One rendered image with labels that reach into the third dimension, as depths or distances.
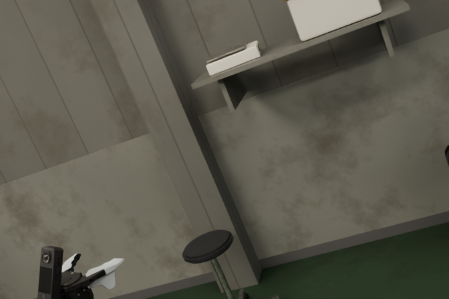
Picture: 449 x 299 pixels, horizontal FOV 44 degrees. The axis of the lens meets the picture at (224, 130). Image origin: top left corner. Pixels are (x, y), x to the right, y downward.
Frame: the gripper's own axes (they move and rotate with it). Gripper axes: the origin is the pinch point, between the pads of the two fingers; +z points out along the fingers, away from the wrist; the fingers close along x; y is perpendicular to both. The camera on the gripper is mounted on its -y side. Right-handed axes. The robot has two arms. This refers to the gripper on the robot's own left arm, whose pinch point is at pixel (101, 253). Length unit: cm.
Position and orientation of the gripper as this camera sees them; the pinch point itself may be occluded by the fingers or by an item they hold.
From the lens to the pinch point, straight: 137.0
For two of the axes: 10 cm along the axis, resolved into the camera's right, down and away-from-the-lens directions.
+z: 5.1, -4.0, 7.6
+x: 8.2, -0.5, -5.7
